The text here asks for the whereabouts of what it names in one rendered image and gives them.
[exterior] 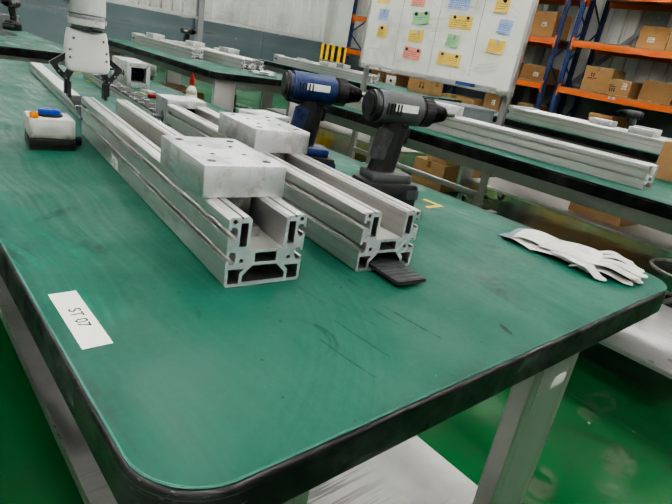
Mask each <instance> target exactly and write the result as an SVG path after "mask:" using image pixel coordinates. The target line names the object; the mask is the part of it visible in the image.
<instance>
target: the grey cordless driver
mask: <svg viewBox="0 0 672 504"><path fill-rule="evenodd" d="M362 113H363V115H364V117H365V119H366V120H370V121H373V122H379V123H383V125H382V127H380V128H377V131H376V134H375V137H374V140H373V143H372V146H371V149H370V152H369V155H370V157H371V158H370V161H369V163H368V166H361V167H360V171H359V174H353V176H352V178H354V179H356V180H358V181H360V182H363V183H365V184H367V185H369V186H371V187H373V188H375V189H377V190H379V191H381V192H383V193H385V194H387V195H390V196H392V197H394V198H396V199H398V200H400V201H402V202H404V203H406V204H408V205H410V206H412V207H414V203H415V200H417V198H418V193H419V191H418V187H417V186H416V185H414V184H413V183H411V180H412V176H411V175H409V174H407V173H405V172H403V171H401V170H399V169H396V168H395V167H396V164H397V161H398V158H399V155H400V152H401V149H402V146H403V144H406V143H407V140H408V137H409V134H410V132H411V130H410V129H408V128H409V126H413V127H416V126H419V127H428V126H431V124H433V123H438V122H443V121H444V120H445V119H446V117H452V118H455V114H450V113H447V109H446V108H445V107H443V106H441V105H439V104H437V103H436V101H435V100H434V99H433V98H431V97H425V96H421V95H417V94H410V93H403V92H397V91H390V90H383V89H377V90H376V89H370V90H368V92H367V93H366V94H365V95H364V98H363V101H362Z"/></svg>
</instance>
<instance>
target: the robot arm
mask: <svg viewBox="0 0 672 504"><path fill-rule="evenodd" d="M60 1H65V2H67V7H68V23H71V24H73V26H70V28H69V27H66V30H65V36H64V48H63V53H62V54H60V55H58V56H56V57H55V58H53V59H51V60H50V61H49V62H50V64H51V65H52V67H53V68H54V69H55V71H56V72H57V73H58V74H59V75H60V76H61V77H62V78H63V85H64V93H66V96H67V97H69V98H70V97H71V81H70V77H71V76H72V74H73V73H74V72H82V73H91V74H100V76H101V77H102V79H103V83H102V99H104V100H105V101H107V97H109V95H110V85H111V83H112V82H113V81H114V80H116V79H117V77H118V76H119V75H120V73H121V72H122V69H121V68H120V67H119V66H117V65H116V64H115V63H114V62H113V61H111V60H110V59H109V47H108V39H107V34H106V33H104V31H101V29H105V26H107V21H105V19H106V0H60ZM62 60H63V64H64V67H66V68H67V69H66V70H65V72H63V71H62V70H61V69H60V67H59V66H58V63H59V62H61V61H62ZM110 66H111V67H112V68H113V69H114V72H113V74H111V75H110V76H109V77H108V75H107V74H108V73H109V70H110Z"/></svg>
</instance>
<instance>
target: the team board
mask: <svg viewBox="0 0 672 504"><path fill-rule="evenodd" d="M538 3H539V0H370V2H369V8H368V14H367V20H366V25H365V31H364V37H363V43H362V49H361V54H360V60H359V67H362V68H364V69H363V74H362V80H361V86H360V88H361V90H362V92H366V87H367V81H368V76H369V70H370V69H372V70H377V71H382V72H388V73H393V74H398V75H403V76H408V77H413V78H418V79H423V80H428V81H433V82H438V83H442V84H447V85H452V86H457V87H462V88H467V89H472V90H477V91H481V92H486V93H491V94H496V95H499V96H502V97H503V98H502V101H501V105H500V109H499V112H498V116H497V120H496V124H495V125H499V126H504V122H505V118H506V115H507V111H508V108H509V104H510V100H511V97H513V94H514V89H515V86H516V82H517V79H518V75H519V71H520V68H521V64H522V61H523V57H524V53H525V50H526V46H527V42H528V39H529V35H530V32H531V28H532V24H533V21H534V17H535V14H536V10H537V6H538ZM357 137H358V132H357V131H354V130H353V131H352V137H351V142H350V148H349V150H348V157H350V158H353V159H354V157H355V152H356V153H359V154H361V155H364V156H367V151H365V150H362V149H359V148H356V142H357ZM396 168H399V169H402V170H404V171H407V172H410V173H412V174H415V175H418V176H420V177H423V178H426V179H428V180H431V181H434V182H436V183H439V184H442V185H444V186H447V187H450V188H453V189H455V190H458V191H461V192H463V193H466V194H469V195H471V196H474V197H475V198H474V202H473V205H474V206H477V207H479V208H482V205H483V201H484V199H483V198H484V195H485V191H486V187H487V184H488V180H489V176H490V175H488V174H485V173H482V175H481V179H480V183H479V186H478V190H477V191H475V190H472V189H469V188H467V187H464V186H461V185H458V184H456V183H453V182H450V181H447V180H445V179H442V178H439V177H436V176H434V175H431V174H428V173H425V172H423V171H420V170H417V169H414V168H412V167H409V166H406V165H403V164H401V163H398V162H397V164H396Z"/></svg>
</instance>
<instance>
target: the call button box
mask: <svg viewBox="0 0 672 504"><path fill-rule="evenodd" d="M36 112H37V113H38V111H36ZM29 113H30V111H28V110H27V111H24V128H25V140H26V142H27V144H28V146H29V148H30V149H32V150H63V151H75V150H76V145H80V146H81V145H82V138H81V137H78V136H75V121H74V120H73V119H72V118H71V117H70V116H69V115H68V114H67V113H61V115H45V114H40V113H38V117H39V118H30V117H29Z"/></svg>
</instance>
